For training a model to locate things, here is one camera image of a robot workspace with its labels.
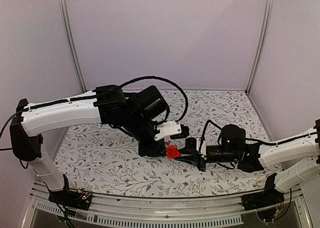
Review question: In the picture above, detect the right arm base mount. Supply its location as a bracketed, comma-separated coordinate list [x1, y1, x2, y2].
[241, 173, 285, 211]

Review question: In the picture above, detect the aluminium frame post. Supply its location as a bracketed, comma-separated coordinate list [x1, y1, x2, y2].
[58, 0, 87, 92]
[245, 0, 274, 96]

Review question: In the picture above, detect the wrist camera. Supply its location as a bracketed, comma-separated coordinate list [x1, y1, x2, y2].
[154, 121, 190, 141]
[185, 137, 207, 158]

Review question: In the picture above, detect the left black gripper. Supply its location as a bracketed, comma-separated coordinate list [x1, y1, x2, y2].
[123, 112, 168, 159]

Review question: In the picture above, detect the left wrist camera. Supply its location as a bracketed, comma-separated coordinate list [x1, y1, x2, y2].
[154, 121, 190, 141]

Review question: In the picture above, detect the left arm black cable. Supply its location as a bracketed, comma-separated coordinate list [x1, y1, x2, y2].
[119, 75, 189, 125]

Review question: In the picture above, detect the aluminium front rail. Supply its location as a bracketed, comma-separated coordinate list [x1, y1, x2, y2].
[22, 183, 316, 227]

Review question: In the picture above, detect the left aluminium frame post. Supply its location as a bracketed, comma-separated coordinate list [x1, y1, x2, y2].
[58, 0, 87, 92]

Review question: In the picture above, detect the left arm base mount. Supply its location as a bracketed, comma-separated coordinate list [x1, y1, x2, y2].
[48, 174, 92, 210]

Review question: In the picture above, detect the right aluminium frame post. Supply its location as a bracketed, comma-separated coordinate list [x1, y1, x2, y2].
[245, 0, 274, 96]

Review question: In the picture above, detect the floral patterned table mat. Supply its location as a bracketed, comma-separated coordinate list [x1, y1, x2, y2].
[54, 90, 282, 198]

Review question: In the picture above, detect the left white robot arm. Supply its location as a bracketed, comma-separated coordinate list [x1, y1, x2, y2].
[9, 85, 169, 205]

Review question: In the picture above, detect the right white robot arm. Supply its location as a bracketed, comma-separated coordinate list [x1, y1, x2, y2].
[177, 124, 320, 206]

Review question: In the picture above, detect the red earbud charging case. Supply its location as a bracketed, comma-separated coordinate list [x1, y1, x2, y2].
[166, 145, 181, 159]

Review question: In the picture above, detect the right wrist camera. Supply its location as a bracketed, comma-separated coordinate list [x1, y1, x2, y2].
[185, 137, 207, 158]

